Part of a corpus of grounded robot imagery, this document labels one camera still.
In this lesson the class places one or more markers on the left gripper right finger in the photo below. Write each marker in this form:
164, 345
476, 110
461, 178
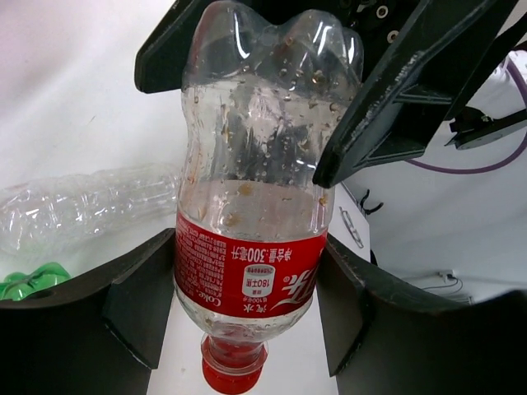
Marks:
385, 336

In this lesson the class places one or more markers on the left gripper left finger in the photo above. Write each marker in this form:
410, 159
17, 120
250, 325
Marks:
99, 333

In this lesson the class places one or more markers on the clear crinkled plastic bottle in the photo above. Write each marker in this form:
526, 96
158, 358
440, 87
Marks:
47, 215

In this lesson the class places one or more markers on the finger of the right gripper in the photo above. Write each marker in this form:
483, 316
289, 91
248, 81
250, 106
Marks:
443, 54
160, 62

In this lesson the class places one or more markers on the clear red-label cola bottle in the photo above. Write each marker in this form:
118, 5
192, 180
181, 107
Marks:
260, 101

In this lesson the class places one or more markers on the green plastic bottle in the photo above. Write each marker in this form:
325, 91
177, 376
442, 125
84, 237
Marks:
18, 285

